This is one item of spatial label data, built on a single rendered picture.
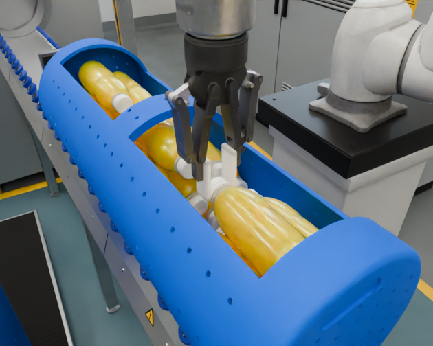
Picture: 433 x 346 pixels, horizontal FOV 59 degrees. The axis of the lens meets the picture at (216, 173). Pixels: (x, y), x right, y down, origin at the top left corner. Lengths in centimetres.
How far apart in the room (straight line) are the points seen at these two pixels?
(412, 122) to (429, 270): 130
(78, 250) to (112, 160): 157
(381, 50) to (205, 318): 69
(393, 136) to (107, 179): 65
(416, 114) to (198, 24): 78
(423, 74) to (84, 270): 172
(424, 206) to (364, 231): 220
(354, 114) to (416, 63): 18
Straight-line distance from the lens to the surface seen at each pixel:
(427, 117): 110
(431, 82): 92
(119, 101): 85
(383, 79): 95
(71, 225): 236
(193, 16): 43
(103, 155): 68
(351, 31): 95
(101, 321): 189
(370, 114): 101
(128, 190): 59
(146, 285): 77
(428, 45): 91
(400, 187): 115
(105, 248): 94
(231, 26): 43
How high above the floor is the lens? 153
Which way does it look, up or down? 36 degrees down
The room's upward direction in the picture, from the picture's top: straight up
